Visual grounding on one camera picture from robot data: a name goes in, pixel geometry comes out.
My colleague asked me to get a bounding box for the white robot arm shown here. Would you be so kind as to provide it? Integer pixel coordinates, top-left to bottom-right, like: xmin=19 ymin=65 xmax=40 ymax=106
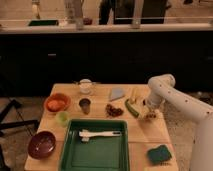
xmin=145 ymin=74 xmax=213 ymax=171

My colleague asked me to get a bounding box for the metal cup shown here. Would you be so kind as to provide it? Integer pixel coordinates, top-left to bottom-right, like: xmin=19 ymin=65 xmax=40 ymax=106
xmin=79 ymin=98 xmax=91 ymax=114

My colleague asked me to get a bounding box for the small green cup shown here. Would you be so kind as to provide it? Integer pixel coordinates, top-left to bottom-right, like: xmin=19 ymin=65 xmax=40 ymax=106
xmin=55 ymin=111 xmax=69 ymax=127

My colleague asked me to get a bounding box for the green cucumber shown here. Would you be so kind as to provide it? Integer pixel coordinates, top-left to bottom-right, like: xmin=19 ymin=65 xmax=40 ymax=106
xmin=125 ymin=99 xmax=140 ymax=118

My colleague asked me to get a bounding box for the bunch of dark grapes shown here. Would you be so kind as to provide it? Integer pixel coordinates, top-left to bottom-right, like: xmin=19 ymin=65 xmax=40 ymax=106
xmin=106 ymin=104 xmax=123 ymax=117

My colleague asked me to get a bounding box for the grey blue wedge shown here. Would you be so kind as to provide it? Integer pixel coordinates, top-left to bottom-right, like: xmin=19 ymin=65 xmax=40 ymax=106
xmin=109 ymin=88 xmax=125 ymax=101

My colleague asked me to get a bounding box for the green sponge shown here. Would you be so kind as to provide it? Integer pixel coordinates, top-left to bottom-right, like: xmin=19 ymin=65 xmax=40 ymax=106
xmin=147 ymin=145 xmax=172 ymax=165

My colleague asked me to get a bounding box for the green plastic tray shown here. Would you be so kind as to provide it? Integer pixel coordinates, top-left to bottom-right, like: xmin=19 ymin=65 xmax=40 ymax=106
xmin=58 ymin=119 xmax=130 ymax=171

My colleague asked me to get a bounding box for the white spatula utensil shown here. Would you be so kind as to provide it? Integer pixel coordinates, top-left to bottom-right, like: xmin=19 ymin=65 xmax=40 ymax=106
xmin=78 ymin=130 xmax=122 ymax=142

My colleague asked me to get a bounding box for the clear glass jar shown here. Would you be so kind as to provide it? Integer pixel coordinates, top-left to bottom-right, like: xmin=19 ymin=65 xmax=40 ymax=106
xmin=79 ymin=79 xmax=94 ymax=94

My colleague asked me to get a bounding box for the orange bowl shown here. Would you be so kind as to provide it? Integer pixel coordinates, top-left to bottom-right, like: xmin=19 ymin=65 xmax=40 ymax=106
xmin=44 ymin=93 xmax=71 ymax=113

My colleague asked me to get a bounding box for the orange fruit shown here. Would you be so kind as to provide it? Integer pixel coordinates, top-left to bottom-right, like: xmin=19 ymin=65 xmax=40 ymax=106
xmin=48 ymin=100 xmax=64 ymax=111

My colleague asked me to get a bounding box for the maroon bowl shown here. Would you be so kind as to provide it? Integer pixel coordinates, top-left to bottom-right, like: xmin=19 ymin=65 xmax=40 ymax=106
xmin=28 ymin=131 xmax=56 ymax=160

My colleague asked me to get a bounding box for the black folding stand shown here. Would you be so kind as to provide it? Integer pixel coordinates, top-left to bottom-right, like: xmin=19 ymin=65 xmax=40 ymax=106
xmin=0 ymin=98 xmax=40 ymax=171

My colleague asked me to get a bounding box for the dark counter cabinet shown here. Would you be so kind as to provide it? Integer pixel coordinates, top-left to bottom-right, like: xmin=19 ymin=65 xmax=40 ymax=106
xmin=0 ymin=31 xmax=213 ymax=97

